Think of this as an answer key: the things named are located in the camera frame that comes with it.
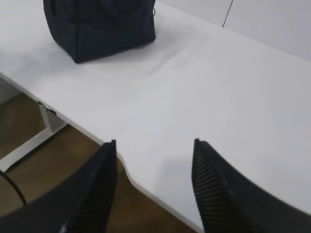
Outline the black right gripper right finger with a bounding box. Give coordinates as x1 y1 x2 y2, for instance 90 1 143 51
191 139 311 233

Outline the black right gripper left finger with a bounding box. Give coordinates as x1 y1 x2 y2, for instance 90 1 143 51
0 140 117 233

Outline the navy blue lunch bag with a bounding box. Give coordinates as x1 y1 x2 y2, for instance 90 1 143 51
43 0 156 63

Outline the black floor cable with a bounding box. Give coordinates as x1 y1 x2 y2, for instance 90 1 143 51
0 168 28 208

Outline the white table leg frame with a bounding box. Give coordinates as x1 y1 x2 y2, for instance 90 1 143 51
0 72 69 173

